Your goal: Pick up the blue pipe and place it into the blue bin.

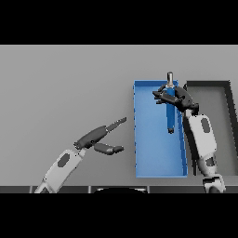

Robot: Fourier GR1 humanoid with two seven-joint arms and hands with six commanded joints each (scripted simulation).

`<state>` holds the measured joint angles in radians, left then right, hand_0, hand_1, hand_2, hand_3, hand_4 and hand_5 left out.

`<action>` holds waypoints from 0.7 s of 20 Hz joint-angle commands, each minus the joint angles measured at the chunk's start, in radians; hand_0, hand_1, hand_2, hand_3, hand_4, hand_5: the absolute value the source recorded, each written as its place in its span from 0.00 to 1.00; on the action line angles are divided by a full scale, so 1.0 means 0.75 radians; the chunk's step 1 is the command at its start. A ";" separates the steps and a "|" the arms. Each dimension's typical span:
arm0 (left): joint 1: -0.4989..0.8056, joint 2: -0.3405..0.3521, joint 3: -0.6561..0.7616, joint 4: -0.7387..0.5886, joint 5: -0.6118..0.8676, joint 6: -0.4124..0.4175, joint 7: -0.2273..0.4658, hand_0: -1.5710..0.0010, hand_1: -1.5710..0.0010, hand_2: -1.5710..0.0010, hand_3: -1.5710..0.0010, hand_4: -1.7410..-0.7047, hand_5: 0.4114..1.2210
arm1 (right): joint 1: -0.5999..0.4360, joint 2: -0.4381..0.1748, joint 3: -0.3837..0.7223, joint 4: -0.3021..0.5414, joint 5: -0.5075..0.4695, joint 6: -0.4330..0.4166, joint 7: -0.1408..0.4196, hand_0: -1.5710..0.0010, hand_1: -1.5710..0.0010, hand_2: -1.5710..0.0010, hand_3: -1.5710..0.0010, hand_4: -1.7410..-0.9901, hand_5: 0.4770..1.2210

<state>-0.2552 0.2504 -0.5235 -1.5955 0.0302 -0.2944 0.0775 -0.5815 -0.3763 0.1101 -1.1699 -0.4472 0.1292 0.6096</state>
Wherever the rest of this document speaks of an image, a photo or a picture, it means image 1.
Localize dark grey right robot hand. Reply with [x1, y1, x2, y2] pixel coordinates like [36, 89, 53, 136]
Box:
[152, 85, 200, 117]

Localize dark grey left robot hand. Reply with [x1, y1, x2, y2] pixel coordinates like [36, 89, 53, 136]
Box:
[73, 116, 127, 156]

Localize blue pipe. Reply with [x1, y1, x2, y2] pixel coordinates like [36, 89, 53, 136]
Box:
[165, 72, 176, 135]

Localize dark grey bin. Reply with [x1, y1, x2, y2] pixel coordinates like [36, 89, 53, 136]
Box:
[183, 80, 238, 178]

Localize blue bin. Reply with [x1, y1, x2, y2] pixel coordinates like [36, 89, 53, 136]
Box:
[132, 79, 189, 179]

